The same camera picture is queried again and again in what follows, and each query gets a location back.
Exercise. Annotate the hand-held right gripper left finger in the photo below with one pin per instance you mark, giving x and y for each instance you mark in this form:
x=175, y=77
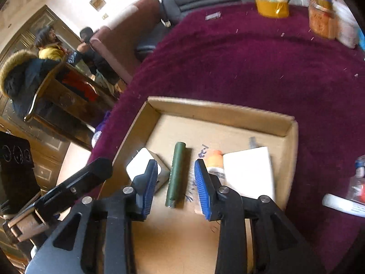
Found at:
x=149, y=185

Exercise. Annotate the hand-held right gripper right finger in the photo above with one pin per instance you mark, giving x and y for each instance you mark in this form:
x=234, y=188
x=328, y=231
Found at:
x=202, y=188

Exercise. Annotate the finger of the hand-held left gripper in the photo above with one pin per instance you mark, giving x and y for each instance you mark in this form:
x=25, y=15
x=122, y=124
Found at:
x=77, y=182

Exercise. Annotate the green cylinder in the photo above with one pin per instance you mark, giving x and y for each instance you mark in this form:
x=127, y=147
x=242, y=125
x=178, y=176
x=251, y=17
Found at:
x=176, y=174

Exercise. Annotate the shallow cardboard box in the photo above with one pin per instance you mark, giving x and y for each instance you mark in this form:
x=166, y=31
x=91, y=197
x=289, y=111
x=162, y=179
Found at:
x=228, y=121

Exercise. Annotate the white tube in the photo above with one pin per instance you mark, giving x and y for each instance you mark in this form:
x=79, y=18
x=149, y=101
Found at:
x=342, y=205

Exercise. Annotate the white square box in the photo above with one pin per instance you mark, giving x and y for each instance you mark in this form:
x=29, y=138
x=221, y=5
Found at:
x=139, y=162

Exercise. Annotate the orange cap bottle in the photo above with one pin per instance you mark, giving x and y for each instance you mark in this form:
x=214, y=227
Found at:
x=214, y=159

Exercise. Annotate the white flat box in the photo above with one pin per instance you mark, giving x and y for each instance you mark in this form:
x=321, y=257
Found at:
x=248, y=174

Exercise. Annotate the white plastic bag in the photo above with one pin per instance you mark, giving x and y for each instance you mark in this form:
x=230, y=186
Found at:
x=95, y=138

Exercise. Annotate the purple bag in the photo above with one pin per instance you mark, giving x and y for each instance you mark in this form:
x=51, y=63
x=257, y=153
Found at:
x=103, y=121

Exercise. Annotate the dark wooden chair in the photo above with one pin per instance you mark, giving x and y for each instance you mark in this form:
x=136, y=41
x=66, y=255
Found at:
x=62, y=97

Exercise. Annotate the fur hood coat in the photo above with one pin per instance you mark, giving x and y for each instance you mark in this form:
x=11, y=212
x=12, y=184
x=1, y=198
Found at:
x=20, y=77

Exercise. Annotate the dark wooden cabinet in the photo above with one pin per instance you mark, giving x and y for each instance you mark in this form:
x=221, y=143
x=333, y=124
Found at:
x=25, y=37

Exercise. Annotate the maroon tablecloth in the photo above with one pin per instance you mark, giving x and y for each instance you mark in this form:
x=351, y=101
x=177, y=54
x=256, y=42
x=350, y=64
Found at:
x=256, y=62

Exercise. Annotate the brown armchair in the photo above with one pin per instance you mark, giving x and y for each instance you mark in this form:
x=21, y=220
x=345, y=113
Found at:
x=122, y=37

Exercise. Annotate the clear plastic bottle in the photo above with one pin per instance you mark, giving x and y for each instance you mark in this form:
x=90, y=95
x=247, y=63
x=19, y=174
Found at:
x=358, y=182

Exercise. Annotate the small metal lighter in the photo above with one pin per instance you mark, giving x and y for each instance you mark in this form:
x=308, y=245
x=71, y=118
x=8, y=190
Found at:
x=213, y=15

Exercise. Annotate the yellow tape roll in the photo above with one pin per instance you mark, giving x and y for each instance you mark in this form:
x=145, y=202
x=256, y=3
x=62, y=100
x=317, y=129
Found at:
x=272, y=5

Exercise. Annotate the orange contents jar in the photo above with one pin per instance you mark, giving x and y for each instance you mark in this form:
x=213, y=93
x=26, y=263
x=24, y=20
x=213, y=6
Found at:
x=322, y=20

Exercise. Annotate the white round container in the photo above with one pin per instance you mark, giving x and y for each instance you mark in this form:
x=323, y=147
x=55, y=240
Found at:
x=345, y=28

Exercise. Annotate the small gold wall plaque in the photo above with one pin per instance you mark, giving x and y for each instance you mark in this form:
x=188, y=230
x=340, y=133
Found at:
x=97, y=1

